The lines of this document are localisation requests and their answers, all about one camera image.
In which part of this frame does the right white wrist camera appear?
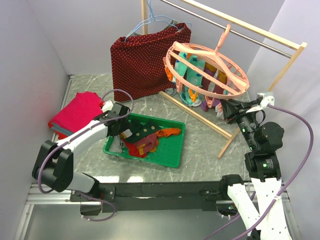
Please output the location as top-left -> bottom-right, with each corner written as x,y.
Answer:
247,92 -> 275,113

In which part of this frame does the black base crossbar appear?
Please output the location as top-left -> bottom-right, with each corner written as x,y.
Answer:
69,181 -> 251,217

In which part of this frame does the orange sock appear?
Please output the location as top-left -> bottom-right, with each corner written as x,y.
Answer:
156,128 -> 181,138

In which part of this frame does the maroon yellow striped sock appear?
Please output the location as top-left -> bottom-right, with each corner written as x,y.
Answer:
134,133 -> 159,153

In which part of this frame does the pink round clip hanger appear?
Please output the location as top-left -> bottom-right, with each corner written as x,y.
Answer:
163,25 -> 250,111

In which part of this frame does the green plastic tray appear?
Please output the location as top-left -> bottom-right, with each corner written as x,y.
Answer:
103,113 -> 186,168

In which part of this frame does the teal patterned hanging sock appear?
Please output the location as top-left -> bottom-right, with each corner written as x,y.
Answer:
174,52 -> 205,107

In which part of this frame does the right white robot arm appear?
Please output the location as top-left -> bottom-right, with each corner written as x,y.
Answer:
219,97 -> 292,240

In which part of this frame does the folded pink cloth stack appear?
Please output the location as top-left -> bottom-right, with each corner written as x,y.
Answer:
48,91 -> 104,140

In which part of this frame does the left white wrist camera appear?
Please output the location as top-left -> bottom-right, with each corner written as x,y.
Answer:
99,100 -> 114,113

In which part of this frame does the red sock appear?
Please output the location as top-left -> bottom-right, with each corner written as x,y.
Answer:
124,141 -> 147,158

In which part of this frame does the wooden clothes rack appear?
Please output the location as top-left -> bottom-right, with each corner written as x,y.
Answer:
140,0 -> 308,159

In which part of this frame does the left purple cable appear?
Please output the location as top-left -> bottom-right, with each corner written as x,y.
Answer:
36,89 -> 135,223

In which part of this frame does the purple cable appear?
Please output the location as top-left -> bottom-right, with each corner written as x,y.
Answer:
36,89 -> 135,223
203,104 -> 314,240

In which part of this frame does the blue wire hanger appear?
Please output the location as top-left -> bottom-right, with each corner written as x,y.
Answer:
124,0 -> 180,42

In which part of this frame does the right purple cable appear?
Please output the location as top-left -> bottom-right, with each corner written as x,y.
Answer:
203,104 -> 314,240

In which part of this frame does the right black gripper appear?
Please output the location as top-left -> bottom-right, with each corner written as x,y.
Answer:
219,96 -> 259,149

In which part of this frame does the aluminium frame rail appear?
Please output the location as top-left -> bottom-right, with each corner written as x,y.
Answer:
13,74 -> 101,240

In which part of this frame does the maroon purple hanging sock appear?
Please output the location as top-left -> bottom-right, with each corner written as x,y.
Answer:
200,62 -> 227,112

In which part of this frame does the metal hanging rod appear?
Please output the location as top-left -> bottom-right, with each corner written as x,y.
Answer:
160,0 -> 292,59

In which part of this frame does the grey white sock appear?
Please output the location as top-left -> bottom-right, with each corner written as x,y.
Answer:
109,136 -> 126,154

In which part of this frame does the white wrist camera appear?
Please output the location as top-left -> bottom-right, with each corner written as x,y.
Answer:
99,100 -> 114,113
247,92 -> 275,113

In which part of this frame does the dark red dotted garment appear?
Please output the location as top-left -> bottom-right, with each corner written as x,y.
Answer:
110,23 -> 192,100

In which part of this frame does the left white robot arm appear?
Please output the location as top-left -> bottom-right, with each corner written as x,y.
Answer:
31,102 -> 131,201

